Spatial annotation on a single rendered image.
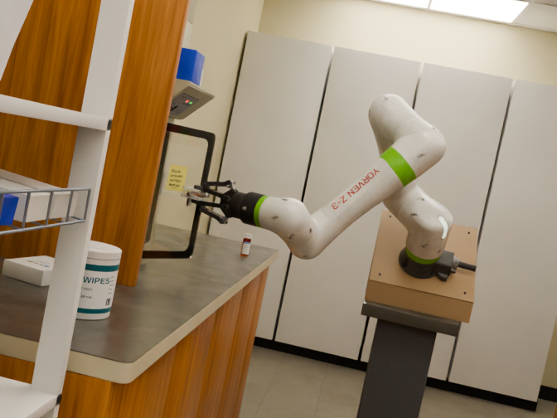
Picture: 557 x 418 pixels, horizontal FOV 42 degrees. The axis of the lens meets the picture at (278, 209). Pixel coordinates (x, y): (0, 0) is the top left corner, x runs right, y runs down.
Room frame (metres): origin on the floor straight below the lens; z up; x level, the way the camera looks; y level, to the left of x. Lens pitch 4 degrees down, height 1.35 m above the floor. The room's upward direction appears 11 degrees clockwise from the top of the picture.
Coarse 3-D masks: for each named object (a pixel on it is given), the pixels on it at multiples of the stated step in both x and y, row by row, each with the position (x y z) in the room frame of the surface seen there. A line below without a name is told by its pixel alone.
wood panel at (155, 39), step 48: (48, 0) 1.94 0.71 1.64; (96, 0) 1.92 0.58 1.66; (144, 0) 1.91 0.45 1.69; (48, 48) 1.93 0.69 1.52; (144, 48) 1.90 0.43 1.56; (48, 96) 1.93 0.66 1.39; (144, 96) 1.90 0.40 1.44; (0, 144) 1.94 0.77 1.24; (48, 144) 1.93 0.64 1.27; (144, 144) 1.90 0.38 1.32; (144, 192) 1.89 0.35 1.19; (0, 240) 1.94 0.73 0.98; (48, 240) 1.92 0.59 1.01; (96, 240) 1.91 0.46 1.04; (144, 240) 1.92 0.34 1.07
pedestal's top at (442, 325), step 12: (372, 312) 2.36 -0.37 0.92; (384, 312) 2.35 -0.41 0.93; (396, 312) 2.34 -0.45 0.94; (408, 312) 2.36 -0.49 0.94; (408, 324) 2.34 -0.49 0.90; (420, 324) 2.33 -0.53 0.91; (432, 324) 2.33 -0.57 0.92; (444, 324) 2.32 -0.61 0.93; (456, 324) 2.32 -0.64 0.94; (456, 336) 2.31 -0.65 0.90
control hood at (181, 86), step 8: (176, 80) 1.97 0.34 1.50; (184, 80) 1.97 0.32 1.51; (176, 88) 1.97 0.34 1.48; (184, 88) 1.97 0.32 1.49; (192, 88) 2.02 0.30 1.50; (200, 88) 2.09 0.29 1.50; (176, 96) 2.00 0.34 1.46; (192, 96) 2.11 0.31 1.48; (200, 96) 2.16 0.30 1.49; (208, 96) 2.22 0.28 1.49; (200, 104) 2.25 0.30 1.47; (184, 112) 2.22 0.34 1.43; (192, 112) 2.28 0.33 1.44
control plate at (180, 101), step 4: (180, 96) 2.02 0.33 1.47; (184, 96) 2.05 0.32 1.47; (188, 96) 2.07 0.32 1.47; (172, 100) 2.01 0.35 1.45; (176, 100) 2.03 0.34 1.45; (180, 100) 2.06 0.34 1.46; (184, 100) 2.09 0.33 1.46; (188, 100) 2.12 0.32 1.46; (192, 100) 2.15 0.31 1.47; (196, 100) 2.18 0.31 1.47; (172, 104) 2.05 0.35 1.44; (176, 104) 2.07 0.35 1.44; (180, 104) 2.10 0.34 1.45; (184, 104) 2.13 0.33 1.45; (188, 104) 2.16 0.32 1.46; (192, 104) 2.19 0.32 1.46; (172, 108) 2.08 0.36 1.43; (176, 108) 2.11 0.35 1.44; (180, 108) 2.14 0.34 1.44; (184, 108) 2.17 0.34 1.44; (172, 112) 2.13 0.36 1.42; (176, 112) 2.15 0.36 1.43; (180, 112) 2.18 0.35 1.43
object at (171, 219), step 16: (176, 128) 2.09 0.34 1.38; (192, 128) 2.15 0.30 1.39; (176, 144) 2.10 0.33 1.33; (192, 144) 2.16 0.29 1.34; (208, 144) 2.22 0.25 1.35; (160, 160) 2.06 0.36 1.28; (176, 160) 2.11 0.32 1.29; (192, 160) 2.17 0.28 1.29; (208, 160) 2.23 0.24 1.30; (160, 176) 2.07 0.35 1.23; (192, 176) 2.18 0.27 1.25; (160, 192) 2.08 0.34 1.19; (176, 192) 2.13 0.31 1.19; (160, 208) 2.09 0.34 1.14; (176, 208) 2.14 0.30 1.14; (192, 208) 2.20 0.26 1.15; (160, 224) 2.10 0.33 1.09; (176, 224) 2.15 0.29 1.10; (192, 224) 2.22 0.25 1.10; (160, 240) 2.11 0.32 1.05; (176, 240) 2.16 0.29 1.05; (192, 240) 2.23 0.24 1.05; (144, 256) 2.07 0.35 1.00; (160, 256) 2.12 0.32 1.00; (176, 256) 2.18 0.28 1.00
